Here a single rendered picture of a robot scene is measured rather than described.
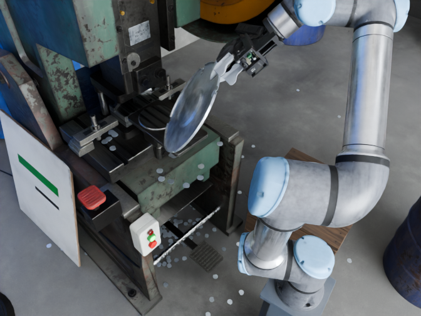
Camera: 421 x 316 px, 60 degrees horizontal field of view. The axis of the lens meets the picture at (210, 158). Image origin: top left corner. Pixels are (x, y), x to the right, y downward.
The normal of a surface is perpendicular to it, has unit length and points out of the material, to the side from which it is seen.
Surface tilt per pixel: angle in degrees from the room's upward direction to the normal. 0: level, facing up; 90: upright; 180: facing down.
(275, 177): 20
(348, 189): 24
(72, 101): 90
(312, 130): 0
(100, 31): 90
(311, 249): 7
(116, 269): 0
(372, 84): 34
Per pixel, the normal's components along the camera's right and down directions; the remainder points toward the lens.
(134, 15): 0.72, 0.52
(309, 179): -0.02, -0.45
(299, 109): 0.03, -0.69
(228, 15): -0.69, 0.51
